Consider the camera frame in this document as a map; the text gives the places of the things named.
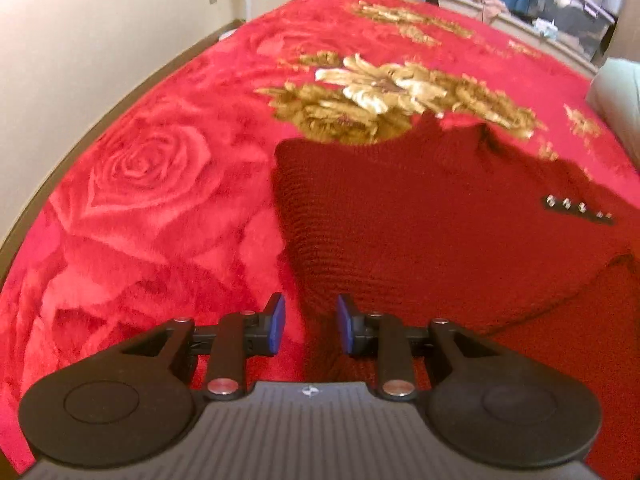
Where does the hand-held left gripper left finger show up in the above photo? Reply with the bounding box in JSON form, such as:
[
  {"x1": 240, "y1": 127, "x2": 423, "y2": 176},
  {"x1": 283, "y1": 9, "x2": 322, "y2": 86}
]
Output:
[{"x1": 117, "y1": 292, "x2": 287, "y2": 402}]

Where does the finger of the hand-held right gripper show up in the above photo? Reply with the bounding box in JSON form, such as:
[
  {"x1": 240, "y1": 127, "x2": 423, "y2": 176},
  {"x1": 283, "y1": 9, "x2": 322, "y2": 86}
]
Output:
[{"x1": 541, "y1": 194, "x2": 616, "y2": 226}]

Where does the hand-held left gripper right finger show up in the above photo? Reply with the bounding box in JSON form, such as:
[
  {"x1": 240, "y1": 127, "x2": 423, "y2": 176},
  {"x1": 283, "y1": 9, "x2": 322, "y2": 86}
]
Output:
[{"x1": 336, "y1": 294, "x2": 501, "y2": 402}]

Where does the dark red knit sweater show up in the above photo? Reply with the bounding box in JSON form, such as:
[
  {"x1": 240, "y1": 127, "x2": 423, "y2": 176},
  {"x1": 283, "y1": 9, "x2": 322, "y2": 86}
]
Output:
[{"x1": 270, "y1": 119, "x2": 640, "y2": 480}]

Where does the light green pillow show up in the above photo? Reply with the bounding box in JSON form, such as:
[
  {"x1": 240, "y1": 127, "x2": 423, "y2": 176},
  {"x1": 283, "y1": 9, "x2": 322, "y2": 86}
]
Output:
[{"x1": 586, "y1": 57, "x2": 640, "y2": 171}]

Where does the red floral blanket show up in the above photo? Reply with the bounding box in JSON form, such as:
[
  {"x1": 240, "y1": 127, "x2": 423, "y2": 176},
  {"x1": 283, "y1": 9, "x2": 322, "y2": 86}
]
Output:
[{"x1": 0, "y1": 0, "x2": 640, "y2": 476}]

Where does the clear plastic storage box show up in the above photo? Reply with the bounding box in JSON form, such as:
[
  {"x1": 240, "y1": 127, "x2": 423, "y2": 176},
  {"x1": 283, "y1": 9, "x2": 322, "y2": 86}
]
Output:
[{"x1": 530, "y1": 0, "x2": 616, "y2": 58}]

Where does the pink cloth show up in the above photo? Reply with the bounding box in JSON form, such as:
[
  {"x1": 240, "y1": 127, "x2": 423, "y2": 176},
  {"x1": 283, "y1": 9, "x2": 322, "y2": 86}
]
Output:
[{"x1": 470, "y1": 0, "x2": 508, "y2": 23}]

